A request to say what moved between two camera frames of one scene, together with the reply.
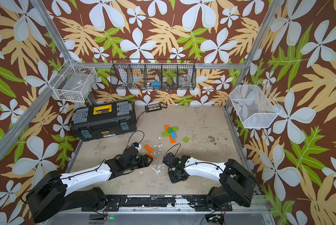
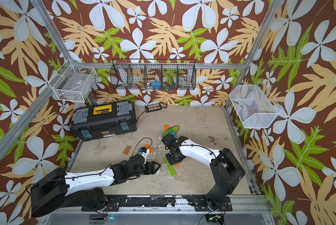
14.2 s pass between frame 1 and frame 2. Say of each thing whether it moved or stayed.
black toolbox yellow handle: stayed
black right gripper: moved
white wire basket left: stayed
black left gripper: moved
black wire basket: stayed
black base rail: stayed
